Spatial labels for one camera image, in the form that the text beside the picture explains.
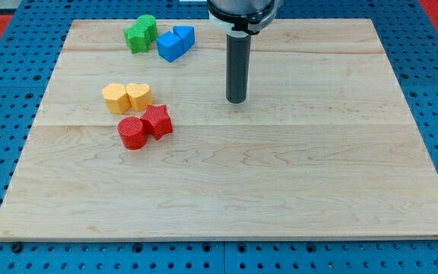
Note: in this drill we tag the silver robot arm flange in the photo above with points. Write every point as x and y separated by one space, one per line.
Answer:
241 18

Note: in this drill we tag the red star block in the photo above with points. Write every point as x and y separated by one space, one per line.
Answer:
157 121

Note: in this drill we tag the red circle block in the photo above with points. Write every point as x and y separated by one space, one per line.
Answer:
132 133

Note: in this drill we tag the green circle block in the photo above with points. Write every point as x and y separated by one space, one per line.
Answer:
150 23

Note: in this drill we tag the green star block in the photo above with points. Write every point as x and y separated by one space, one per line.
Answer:
137 38

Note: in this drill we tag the yellow heart block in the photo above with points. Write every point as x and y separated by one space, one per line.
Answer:
140 96

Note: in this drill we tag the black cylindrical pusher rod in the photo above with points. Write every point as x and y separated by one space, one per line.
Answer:
237 68

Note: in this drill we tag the blue cube block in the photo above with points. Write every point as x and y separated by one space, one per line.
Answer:
169 46

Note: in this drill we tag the light wooden board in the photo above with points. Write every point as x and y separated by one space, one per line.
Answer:
325 147

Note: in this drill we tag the blue triangle block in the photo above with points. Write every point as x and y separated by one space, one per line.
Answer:
187 36

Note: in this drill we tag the yellow pentagon block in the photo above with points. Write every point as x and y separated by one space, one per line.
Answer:
116 98

